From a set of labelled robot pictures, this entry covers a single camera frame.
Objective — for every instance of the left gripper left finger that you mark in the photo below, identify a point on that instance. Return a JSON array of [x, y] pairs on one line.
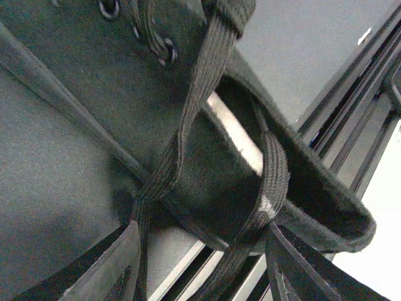
[[108, 271]]

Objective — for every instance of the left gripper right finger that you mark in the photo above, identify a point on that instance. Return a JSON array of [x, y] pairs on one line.
[[296, 271]]

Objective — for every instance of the black sneaker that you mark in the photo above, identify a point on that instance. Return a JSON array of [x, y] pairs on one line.
[[60, 187]]

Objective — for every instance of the black shoelace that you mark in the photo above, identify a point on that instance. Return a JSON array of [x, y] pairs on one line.
[[201, 141]]

